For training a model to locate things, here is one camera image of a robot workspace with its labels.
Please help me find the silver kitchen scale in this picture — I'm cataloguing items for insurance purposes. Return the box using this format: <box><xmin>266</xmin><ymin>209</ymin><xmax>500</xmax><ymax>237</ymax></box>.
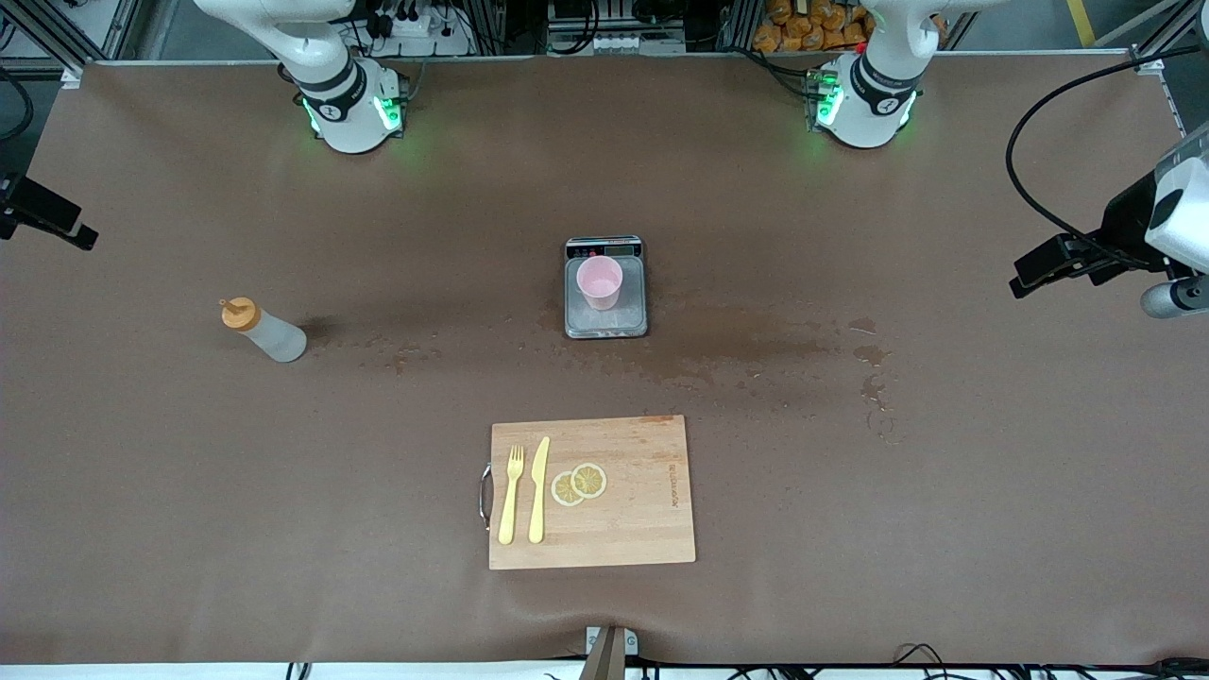
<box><xmin>564</xmin><ymin>236</ymin><xmax>650</xmax><ymax>340</ymax></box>

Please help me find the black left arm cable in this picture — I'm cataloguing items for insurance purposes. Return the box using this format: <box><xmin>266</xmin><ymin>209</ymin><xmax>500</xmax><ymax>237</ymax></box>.
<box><xmin>1006</xmin><ymin>47</ymin><xmax>1209</xmax><ymax>256</ymax></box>

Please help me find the pile of orange bags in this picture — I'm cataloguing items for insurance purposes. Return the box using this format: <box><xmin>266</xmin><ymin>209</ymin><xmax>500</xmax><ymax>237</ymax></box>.
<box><xmin>753</xmin><ymin>0</ymin><xmax>848</xmax><ymax>54</ymax></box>

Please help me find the grey power strip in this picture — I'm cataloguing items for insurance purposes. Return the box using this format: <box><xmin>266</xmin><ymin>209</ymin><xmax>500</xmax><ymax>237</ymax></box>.
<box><xmin>546</xmin><ymin>26</ymin><xmax>687</xmax><ymax>56</ymax></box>

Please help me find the wooden cutting board metal handle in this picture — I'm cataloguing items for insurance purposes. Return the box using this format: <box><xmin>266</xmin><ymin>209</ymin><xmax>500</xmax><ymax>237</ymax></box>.
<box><xmin>479</xmin><ymin>415</ymin><xmax>697</xmax><ymax>571</ymax></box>

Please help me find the aluminium frame profile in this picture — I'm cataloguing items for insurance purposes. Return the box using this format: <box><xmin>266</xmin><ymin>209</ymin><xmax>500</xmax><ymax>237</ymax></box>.
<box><xmin>1129</xmin><ymin>0</ymin><xmax>1209</xmax><ymax>75</ymax></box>

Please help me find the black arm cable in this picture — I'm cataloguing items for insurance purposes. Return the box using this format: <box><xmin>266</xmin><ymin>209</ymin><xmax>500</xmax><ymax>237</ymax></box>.
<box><xmin>0</xmin><ymin>68</ymin><xmax>36</xmax><ymax>145</ymax></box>
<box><xmin>1006</xmin><ymin>47</ymin><xmax>1209</xmax><ymax>256</ymax></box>

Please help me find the white power strip with plugs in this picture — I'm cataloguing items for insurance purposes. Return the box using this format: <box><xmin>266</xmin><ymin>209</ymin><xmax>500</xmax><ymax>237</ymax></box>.
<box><xmin>364</xmin><ymin>0</ymin><xmax>473</xmax><ymax>58</ymax></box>

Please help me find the yellow plastic knife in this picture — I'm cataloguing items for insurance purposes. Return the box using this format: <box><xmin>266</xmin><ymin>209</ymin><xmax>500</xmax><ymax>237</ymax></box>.
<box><xmin>528</xmin><ymin>436</ymin><xmax>551</xmax><ymax>545</ymax></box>

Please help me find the pink plastic cup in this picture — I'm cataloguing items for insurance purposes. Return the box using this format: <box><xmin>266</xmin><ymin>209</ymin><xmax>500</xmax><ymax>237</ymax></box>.
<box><xmin>576</xmin><ymin>255</ymin><xmax>624</xmax><ymax>311</ymax></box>

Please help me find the yellow plastic fork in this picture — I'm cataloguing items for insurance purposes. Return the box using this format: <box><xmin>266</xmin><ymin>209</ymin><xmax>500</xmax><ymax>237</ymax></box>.
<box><xmin>498</xmin><ymin>445</ymin><xmax>525</xmax><ymax>546</ymax></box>

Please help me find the translucent squeeze bottle orange cap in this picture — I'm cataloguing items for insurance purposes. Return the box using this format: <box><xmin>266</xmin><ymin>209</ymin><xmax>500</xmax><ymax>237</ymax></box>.
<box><xmin>220</xmin><ymin>297</ymin><xmax>309</xmax><ymax>364</ymax></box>

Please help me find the black cables bundle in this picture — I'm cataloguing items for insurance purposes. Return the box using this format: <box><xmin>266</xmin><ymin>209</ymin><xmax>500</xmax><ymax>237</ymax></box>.
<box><xmin>893</xmin><ymin>642</ymin><xmax>1209</xmax><ymax>680</ymax></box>

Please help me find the metal bracket with brown post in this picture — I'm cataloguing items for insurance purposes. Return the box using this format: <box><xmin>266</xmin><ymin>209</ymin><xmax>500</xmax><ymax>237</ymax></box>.
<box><xmin>578</xmin><ymin>625</ymin><xmax>640</xmax><ymax>680</ymax></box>

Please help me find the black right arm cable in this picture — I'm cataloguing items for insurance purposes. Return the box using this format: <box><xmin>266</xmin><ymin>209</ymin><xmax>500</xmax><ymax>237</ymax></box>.
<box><xmin>0</xmin><ymin>68</ymin><xmax>36</xmax><ymax>145</ymax></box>

